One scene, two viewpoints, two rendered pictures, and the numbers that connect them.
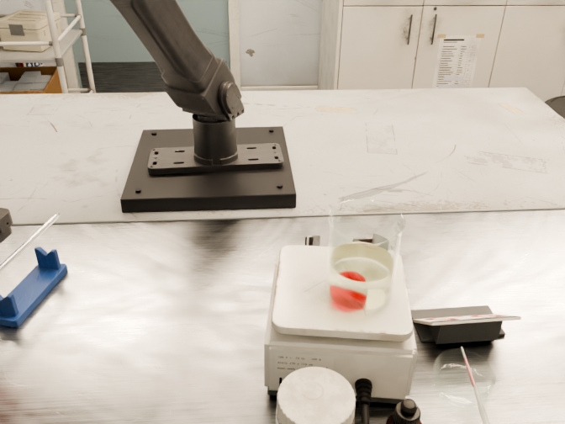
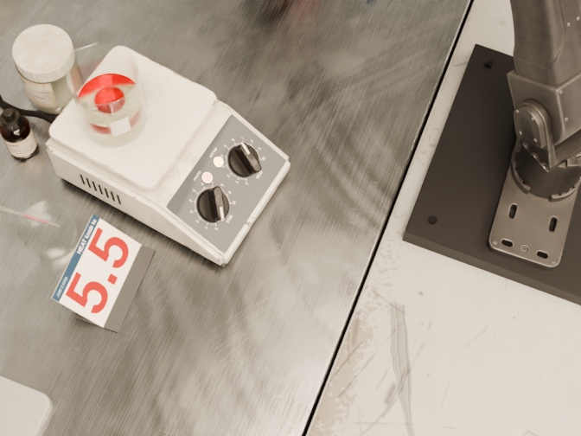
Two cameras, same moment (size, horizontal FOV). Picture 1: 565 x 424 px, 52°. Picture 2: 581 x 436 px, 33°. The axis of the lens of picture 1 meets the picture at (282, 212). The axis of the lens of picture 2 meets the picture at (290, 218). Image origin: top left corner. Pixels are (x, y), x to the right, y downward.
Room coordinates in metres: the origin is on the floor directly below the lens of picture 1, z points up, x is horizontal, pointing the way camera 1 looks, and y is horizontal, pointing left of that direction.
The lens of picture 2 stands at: (0.74, -0.43, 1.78)
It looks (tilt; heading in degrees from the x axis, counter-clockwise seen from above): 65 degrees down; 113
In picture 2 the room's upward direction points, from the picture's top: 3 degrees clockwise
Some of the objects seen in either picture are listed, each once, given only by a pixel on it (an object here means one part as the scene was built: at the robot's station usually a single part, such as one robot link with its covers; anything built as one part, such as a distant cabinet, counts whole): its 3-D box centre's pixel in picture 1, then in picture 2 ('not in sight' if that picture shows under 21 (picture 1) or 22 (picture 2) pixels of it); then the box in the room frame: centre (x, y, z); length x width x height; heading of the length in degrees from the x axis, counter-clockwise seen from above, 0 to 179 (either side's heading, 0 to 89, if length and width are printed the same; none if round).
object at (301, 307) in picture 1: (340, 288); (134, 116); (0.41, -0.05, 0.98); 0.12 x 0.12 x 0.01; 86
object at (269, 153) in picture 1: (214, 137); (553, 156); (0.78, 0.10, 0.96); 0.20 x 0.07 x 0.08; 97
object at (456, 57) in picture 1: (456, 64); not in sight; (2.89, -0.87, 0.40); 0.24 x 0.01 x 0.30; 95
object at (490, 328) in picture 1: (462, 315); (105, 273); (0.45, -0.19, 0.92); 0.09 x 0.06 x 0.04; 97
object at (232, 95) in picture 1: (210, 97); (565, 116); (0.77, 0.10, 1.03); 0.09 x 0.06 x 0.06; 63
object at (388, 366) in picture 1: (337, 305); (161, 150); (0.44, -0.06, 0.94); 0.22 x 0.13 x 0.08; 176
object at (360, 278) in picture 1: (362, 261); (105, 97); (0.40, -0.07, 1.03); 0.07 x 0.06 x 0.08; 2
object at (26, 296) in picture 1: (28, 283); not in sight; (0.49, 0.28, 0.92); 0.10 x 0.03 x 0.04; 167
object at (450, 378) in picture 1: (462, 378); (47, 229); (0.37, -0.17, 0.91); 0.06 x 0.06 x 0.02
